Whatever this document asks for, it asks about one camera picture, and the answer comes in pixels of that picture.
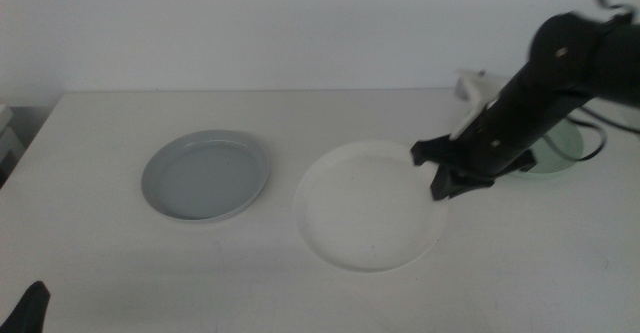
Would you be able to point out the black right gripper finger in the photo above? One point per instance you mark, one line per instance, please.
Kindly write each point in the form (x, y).
(445, 185)
(477, 183)

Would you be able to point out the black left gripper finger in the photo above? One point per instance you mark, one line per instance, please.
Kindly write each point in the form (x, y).
(27, 313)

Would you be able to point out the pale green shallow bowl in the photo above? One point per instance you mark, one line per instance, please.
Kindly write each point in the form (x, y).
(562, 148)

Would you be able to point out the white shallow bowl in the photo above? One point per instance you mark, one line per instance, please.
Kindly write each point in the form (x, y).
(365, 213)

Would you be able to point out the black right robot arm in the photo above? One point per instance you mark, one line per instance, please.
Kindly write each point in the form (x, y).
(575, 58)

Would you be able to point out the grey shallow bowl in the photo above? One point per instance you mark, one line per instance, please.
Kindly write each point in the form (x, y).
(205, 183)

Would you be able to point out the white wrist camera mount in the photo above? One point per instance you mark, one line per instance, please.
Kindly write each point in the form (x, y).
(477, 98)

